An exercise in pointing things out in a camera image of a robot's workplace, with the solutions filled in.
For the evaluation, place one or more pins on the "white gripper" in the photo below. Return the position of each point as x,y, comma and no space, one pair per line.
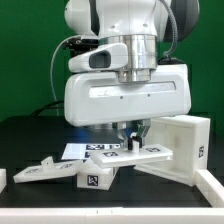
99,98

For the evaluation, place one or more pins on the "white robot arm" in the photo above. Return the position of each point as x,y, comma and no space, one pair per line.
128,76

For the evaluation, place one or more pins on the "black camera stand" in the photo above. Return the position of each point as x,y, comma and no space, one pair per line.
76,45

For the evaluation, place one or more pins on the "white cabinet top block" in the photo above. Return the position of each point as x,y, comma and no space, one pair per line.
91,176

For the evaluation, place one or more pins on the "white cabinet body box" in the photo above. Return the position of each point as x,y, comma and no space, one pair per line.
188,138

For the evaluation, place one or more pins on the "white table border rail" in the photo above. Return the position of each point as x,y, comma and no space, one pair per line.
208,185

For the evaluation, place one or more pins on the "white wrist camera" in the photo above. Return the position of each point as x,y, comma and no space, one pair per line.
105,57

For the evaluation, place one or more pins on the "white tag sheet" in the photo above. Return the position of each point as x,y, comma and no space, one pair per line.
76,151

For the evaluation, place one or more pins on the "white door panel with tags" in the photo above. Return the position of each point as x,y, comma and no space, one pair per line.
120,157

